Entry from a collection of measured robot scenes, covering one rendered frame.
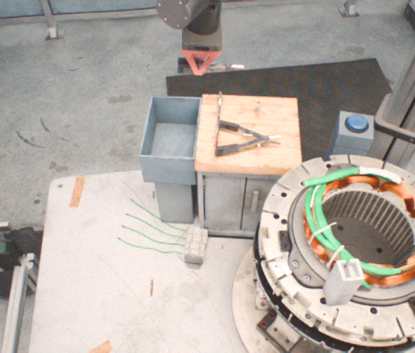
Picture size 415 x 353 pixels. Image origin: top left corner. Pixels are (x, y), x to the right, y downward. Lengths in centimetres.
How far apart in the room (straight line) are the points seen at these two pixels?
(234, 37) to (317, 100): 76
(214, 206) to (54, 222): 41
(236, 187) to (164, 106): 24
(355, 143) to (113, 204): 60
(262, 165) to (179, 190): 22
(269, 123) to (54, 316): 61
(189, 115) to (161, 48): 192
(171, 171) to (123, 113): 162
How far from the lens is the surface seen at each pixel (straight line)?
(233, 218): 96
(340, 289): 59
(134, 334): 96
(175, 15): 66
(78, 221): 110
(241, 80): 258
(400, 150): 118
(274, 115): 89
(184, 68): 82
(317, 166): 77
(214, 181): 85
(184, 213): 101
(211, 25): 74
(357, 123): 94
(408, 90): 108
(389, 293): 67
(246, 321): 93
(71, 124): 245
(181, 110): 94
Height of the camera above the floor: 169
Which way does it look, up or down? 53 degrees down
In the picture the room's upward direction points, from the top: 1 degrees counter-clockwise
